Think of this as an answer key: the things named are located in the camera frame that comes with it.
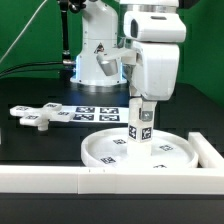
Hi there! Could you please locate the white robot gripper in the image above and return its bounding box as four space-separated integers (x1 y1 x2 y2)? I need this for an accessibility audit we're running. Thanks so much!
127 41 180 122

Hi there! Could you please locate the white round table top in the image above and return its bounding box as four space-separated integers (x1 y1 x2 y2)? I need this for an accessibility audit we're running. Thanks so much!
81 127 198 169

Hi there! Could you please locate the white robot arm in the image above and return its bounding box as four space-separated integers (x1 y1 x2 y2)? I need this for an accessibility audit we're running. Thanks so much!
71 0 186 123

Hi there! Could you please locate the white marker sheet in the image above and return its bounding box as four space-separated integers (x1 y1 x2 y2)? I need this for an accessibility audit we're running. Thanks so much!
62 106 129 123

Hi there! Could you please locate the white right fence bar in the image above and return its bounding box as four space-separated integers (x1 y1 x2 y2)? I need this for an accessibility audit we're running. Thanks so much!
188 132 224 169

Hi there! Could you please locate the white fence bar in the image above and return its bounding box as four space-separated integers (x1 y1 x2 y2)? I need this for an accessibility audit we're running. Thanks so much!
188 132 224 169
0 165 224 195

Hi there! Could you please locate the white front fence bar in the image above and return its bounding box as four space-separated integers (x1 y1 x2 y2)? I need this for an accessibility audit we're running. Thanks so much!
0 165 224 195

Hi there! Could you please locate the white cross-shaped table base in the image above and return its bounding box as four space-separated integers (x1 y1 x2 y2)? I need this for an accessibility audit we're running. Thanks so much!
10 103 75 131

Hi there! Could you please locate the black camera stand pole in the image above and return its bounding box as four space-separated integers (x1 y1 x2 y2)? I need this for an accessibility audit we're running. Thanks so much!
57 0 86 78

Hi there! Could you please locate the black cable bundle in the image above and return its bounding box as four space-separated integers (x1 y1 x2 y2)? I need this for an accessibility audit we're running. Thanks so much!
0 60 65 79

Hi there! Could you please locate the grey cable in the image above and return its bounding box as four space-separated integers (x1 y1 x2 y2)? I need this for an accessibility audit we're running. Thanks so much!
0 0 48 64

